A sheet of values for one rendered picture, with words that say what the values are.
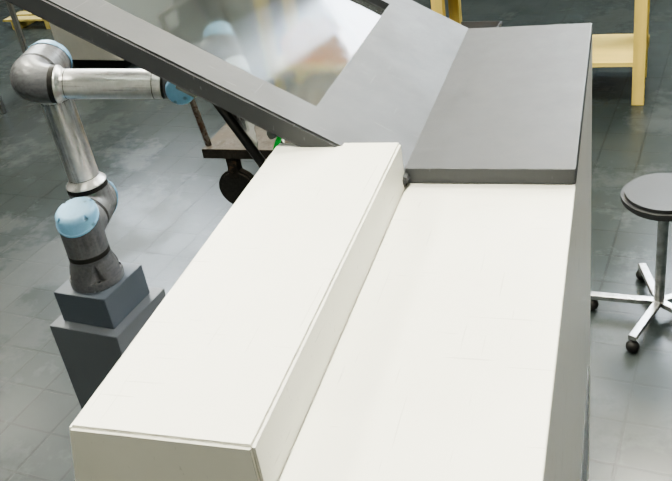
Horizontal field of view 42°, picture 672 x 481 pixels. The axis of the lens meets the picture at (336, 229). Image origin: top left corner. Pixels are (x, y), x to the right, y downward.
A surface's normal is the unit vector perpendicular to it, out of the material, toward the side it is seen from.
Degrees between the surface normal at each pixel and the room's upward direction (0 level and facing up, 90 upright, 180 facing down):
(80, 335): 90
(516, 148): 0
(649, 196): 0
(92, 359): 90
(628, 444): 0
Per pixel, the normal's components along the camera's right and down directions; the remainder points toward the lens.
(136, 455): -0.28, 0.52
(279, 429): 0.95, 0.03
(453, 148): -0.15, -0.85
